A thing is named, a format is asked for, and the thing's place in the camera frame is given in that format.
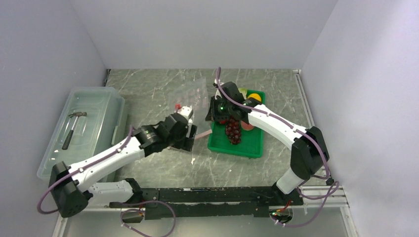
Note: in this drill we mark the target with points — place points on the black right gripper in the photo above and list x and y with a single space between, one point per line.
212 115

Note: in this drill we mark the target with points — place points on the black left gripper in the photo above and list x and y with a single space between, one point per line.
187 143

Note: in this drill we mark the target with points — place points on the clear zip top bag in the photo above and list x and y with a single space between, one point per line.
193 94

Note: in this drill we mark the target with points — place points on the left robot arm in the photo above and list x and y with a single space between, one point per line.
73 187

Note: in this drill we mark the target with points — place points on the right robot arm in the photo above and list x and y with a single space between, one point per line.
307 145

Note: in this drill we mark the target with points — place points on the dark red grape bunch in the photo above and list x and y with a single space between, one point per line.
233 131

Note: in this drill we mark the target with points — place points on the pink peach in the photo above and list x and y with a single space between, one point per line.
247 127

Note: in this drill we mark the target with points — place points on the white green cabbage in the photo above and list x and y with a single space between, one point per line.
243 91

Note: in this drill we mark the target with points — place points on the green plastic tray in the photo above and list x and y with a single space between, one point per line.
251 145

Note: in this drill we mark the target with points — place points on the orange fruit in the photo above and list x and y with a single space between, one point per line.
255 96

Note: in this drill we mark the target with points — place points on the clear plastic storage box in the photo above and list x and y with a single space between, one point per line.
103 127

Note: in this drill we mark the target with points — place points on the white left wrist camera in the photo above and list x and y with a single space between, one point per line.
185 111

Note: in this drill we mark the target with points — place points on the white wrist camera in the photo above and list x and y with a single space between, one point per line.
218 94
185 111

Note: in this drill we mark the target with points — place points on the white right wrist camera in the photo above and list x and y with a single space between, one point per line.
218 94

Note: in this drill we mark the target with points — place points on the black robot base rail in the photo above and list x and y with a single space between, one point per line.
208 202

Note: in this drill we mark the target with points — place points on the hammer with black handle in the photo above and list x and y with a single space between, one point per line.
75 115

